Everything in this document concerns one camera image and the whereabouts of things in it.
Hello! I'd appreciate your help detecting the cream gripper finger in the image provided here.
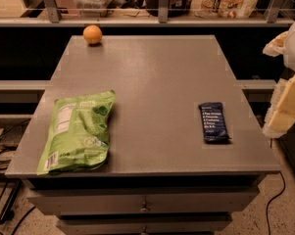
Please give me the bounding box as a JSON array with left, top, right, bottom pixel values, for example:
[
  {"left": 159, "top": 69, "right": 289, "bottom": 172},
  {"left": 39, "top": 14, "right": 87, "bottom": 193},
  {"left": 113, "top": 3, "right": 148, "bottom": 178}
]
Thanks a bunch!
[
  {"left": 263, "top": 75, "right": 295, "bottom": 138},
  {"left": 263, "top": 31, "right": 287, "bottom": 57}
]

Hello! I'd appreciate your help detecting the orange fruit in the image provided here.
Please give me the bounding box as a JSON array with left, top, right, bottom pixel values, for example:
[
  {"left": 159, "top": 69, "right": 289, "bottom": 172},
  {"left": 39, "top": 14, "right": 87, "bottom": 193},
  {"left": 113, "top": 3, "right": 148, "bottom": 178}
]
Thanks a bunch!
[{"left": 83, "top": 25, "right": 102, "bottom": 44}]

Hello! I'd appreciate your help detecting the green rice chip bag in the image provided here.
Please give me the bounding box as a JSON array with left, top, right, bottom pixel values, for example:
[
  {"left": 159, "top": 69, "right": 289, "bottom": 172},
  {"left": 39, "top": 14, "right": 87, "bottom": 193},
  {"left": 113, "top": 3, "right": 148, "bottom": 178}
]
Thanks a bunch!
[{"left": 36, "top": 90, "right": 116, "bottom": 175}]

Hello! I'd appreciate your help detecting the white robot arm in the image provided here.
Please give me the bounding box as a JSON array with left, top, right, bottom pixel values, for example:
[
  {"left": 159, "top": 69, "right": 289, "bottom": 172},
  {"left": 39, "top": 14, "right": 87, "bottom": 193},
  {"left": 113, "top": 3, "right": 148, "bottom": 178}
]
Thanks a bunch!
[{"left": 263, "top": 22, "right": 295, "bottom": 138}]

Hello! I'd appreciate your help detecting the colourful snack bag on shelf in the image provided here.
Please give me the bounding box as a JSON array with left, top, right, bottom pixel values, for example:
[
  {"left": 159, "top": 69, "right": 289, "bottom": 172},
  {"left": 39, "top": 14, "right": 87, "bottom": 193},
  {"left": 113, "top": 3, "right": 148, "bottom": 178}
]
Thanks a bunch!
[{"left": 195, "top": 0, "right": 258, "bottom": 19}]

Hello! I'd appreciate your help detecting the dark blue snack bar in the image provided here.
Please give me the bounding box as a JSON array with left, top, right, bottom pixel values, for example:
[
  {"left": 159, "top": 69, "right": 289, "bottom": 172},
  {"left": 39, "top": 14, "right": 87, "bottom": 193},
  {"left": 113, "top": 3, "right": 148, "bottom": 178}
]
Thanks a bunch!
[{"left": 198, "top": 102, "right": 230, "bottom": 143}]

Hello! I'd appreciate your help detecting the grey drawer cabinet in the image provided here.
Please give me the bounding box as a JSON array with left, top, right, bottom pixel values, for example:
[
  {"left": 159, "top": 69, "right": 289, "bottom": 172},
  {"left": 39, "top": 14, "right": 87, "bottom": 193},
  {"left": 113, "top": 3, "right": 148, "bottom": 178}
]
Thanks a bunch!
[{"left": 7, "top": 35, "right": 279, "bottom": 235}]

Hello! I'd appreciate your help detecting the upper drawer knob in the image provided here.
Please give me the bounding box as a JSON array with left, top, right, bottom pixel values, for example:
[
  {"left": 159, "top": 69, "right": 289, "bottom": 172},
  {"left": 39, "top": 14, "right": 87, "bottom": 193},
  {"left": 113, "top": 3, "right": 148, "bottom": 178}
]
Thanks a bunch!
[{"left": 140, "top": 205, "right": 150, "bottom": 213}]

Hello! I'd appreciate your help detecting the clear plastic container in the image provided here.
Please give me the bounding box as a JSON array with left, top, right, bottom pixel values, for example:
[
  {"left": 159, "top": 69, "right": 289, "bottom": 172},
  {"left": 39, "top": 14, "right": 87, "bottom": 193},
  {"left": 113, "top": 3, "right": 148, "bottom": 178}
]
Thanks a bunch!
[{"left": 74, "top": 0, "right": 112, "bottom": 18}]

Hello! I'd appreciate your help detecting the grey power adapter box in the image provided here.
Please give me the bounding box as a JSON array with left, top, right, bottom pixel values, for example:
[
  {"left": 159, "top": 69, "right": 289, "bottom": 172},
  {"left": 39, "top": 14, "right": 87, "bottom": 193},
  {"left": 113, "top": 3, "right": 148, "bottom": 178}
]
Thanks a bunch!
[{"left": 0, "top": 125, "right": 25, "bottom": 150}]

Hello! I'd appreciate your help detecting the black cable right floor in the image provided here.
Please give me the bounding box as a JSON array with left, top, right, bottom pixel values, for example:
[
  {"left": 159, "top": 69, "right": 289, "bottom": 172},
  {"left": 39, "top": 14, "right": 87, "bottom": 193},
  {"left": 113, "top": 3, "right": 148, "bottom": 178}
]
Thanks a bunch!
[{"left": 265, "top": 171, "right": 286, "bottom": 235}]

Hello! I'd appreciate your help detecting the metal shelf rail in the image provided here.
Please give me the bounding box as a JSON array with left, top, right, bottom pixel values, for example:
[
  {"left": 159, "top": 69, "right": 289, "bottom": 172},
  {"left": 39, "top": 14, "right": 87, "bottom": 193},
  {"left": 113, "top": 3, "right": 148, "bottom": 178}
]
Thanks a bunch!
[{"left": 0, "top": 0, "right": 295, "bottom": 27}]

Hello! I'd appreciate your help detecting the black cables left floor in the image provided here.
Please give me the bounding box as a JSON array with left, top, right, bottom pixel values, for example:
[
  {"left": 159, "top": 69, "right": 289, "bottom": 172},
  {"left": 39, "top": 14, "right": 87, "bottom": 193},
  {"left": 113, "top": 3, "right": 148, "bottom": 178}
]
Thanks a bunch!
[{"left": 0, "top": 118, "right": 37, "bottom": 235}]

